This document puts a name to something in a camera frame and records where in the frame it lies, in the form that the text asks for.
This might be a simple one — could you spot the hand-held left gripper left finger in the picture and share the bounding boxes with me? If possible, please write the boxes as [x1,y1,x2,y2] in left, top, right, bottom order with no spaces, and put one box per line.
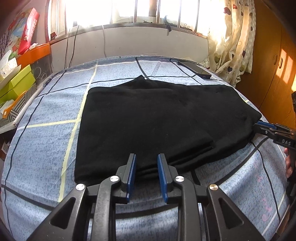
[26,153,137,241]

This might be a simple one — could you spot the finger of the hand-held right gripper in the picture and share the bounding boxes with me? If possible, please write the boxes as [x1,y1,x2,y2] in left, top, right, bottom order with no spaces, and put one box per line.
[253,124,278,140]
[256,121,292,133]

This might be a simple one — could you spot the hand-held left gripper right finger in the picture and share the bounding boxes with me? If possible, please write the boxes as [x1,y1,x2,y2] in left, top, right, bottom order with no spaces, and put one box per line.
[157,153,265,241]

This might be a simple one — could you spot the black pants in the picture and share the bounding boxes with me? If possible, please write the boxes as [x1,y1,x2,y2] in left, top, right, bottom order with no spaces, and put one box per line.
[74,75,262,188]

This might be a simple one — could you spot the person's right hand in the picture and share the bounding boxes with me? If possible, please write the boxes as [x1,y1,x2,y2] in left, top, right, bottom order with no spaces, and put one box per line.
[284,148,294,179]

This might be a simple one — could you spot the wooden wardrobe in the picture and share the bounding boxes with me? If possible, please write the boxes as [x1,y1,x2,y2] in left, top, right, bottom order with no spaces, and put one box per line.
[236,0,296,131]

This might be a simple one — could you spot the heart print curtain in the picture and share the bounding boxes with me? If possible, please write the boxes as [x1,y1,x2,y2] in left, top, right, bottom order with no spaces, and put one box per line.
[201,0,256,88]

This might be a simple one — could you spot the black smartphone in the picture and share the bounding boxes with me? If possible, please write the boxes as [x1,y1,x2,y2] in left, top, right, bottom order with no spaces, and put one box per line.
[178,60,212,80]

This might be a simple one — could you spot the black white striped box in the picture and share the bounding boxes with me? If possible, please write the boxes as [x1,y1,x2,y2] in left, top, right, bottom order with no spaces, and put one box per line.
[0,83,38,127]

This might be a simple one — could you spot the green cardboard box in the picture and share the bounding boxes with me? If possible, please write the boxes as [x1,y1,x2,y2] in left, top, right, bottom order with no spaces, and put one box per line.
[0,64,36,104]

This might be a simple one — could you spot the orange tray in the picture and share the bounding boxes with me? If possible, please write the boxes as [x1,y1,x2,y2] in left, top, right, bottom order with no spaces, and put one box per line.
[16,42,51,68]

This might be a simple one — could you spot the white paper box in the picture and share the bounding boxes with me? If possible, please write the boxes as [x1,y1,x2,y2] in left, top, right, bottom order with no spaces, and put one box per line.
[0,49,23,82]

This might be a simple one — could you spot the red printed box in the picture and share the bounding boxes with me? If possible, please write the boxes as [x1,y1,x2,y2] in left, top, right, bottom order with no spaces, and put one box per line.
[17,8,40,55]

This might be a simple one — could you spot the red and blue picture box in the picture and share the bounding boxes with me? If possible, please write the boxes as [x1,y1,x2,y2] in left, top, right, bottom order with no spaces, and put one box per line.
[0,9,31,59]

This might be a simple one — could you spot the black strap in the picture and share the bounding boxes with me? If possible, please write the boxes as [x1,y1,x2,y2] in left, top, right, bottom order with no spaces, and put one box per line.
[163,15,172,37]

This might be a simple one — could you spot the white cable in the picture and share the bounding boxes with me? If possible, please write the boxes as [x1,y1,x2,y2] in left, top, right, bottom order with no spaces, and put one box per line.
[101,25,107,59]

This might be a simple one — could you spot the orange handled tool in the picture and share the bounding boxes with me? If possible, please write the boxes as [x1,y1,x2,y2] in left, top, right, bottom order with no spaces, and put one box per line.
[3,91,27,117]

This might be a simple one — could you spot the black cable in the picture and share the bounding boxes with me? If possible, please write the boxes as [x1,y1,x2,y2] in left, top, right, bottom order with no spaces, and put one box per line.
[65,28,71,69]
[70,24,79,67]

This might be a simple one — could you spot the window frame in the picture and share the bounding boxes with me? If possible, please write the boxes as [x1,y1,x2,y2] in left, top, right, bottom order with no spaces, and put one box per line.
[47,0,208,40]

